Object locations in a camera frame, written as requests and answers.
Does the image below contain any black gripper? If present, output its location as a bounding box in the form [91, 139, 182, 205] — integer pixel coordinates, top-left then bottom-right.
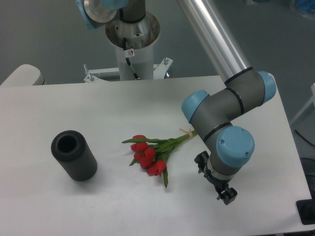
[194, 151, 238, 205]

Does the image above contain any red tulip bouquet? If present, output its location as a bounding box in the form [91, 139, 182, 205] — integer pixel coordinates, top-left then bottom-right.
[122, 129, 197, 187]

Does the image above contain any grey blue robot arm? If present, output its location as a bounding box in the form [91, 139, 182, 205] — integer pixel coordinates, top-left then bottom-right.
[76, 0, 276, 204]

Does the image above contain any black device at table edge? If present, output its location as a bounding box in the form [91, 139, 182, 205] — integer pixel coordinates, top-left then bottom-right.
[296, 199, 315, 225]

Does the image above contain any black ribbed cylindrical vase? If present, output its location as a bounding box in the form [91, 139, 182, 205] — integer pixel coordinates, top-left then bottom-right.
[51, 130, 97, 181]

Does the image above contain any white rounded chair part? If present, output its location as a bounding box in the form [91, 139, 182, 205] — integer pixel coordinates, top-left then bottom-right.
[0, 64, 45, 88]

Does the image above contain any black cable on floor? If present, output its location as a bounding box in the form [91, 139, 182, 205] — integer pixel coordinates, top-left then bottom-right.
[294, 128, 315, 146]

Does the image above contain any white metal base frame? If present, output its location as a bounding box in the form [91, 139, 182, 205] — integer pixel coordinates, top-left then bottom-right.
[84, 57, 173, 83]

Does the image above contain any white frame at right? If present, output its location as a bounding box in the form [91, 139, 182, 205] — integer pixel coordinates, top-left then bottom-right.
[289, 84, 315, 126]

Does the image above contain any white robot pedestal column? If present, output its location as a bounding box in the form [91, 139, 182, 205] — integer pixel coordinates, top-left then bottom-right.
[105, 12, 160, 78]

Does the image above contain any black cable on pedestal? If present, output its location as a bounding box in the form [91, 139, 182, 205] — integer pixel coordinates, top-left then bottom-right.
[122, 37, 141, 81]

